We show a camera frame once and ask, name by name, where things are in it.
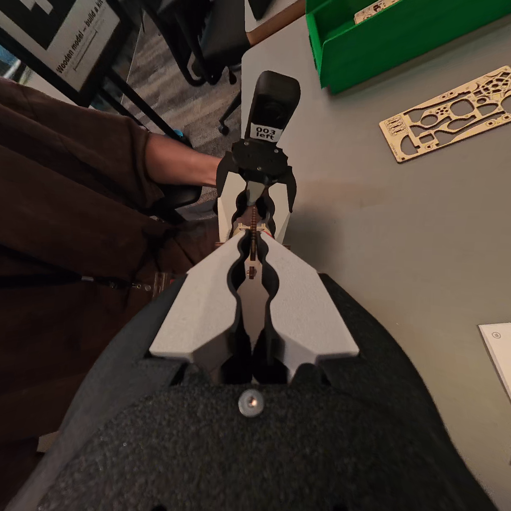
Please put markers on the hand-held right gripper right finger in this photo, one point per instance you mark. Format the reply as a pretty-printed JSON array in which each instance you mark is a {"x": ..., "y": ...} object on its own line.
[{"x": 311, "y": 315}]

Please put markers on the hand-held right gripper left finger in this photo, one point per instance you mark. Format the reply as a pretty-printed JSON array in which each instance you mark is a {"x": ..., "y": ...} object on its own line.
[{"x": 199, "y": 311}]

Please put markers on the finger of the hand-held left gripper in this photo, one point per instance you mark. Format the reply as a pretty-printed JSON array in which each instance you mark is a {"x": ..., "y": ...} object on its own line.
[
  {"x": 281, "y": 215},
  {"x": 228, "y": 203}
]

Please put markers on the wooden model plane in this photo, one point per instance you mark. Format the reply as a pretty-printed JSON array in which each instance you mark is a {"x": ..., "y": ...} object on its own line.
[{"x": 252, "y": 229}]

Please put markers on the person's left forearm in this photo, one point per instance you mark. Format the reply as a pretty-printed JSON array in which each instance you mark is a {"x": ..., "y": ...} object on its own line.
[{"x": 179, "y": 163}]

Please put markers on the grey desk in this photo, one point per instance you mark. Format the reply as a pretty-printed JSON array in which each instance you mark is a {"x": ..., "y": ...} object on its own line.
[{"x": 379, "y": 239}]

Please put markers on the black chair armrest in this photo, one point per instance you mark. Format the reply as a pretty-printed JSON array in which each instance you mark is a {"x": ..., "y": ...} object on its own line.
[{"x": 179, "y": 197}]

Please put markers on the small blue object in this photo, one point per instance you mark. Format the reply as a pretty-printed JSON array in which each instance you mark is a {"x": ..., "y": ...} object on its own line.
[{"x": 181, "y": 137}]

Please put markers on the person's brown clothing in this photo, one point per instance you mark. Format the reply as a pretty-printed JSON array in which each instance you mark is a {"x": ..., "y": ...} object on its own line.
[{"x": 80, "y": 339}]

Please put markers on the black office chair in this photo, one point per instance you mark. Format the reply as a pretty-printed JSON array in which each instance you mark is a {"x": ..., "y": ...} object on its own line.
[{"x": 215, "y": 40}]

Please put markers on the black metal sign stand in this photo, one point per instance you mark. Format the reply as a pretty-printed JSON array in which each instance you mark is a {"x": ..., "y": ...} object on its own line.
[{"x": 135, "y": 98}]

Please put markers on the white table with wood edge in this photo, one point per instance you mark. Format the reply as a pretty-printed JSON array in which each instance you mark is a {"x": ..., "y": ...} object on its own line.
[{"x": 293, "y": 12}]

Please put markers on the black object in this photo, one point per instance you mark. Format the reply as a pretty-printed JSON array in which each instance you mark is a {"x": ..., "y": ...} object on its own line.
[{"x": 263, "y": 8}]

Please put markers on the green plastic bin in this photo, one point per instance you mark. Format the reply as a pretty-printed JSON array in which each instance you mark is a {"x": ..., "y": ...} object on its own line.
[{"x": 379, "y": 52}]

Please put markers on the laser-cut wooden parts sheet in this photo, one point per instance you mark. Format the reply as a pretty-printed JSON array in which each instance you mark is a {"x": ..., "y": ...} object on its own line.
[
  {"x": 375, "y": 12},
  {"x": 479, "y": 125}
]

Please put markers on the instruction booklet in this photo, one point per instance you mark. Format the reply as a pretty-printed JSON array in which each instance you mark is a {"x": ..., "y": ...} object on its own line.
[{"x": 501, "y": 355}]

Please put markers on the black framed white sign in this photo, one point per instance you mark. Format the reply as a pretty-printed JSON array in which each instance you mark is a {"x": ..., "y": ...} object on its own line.
[{"x": 80, "y": 44}]

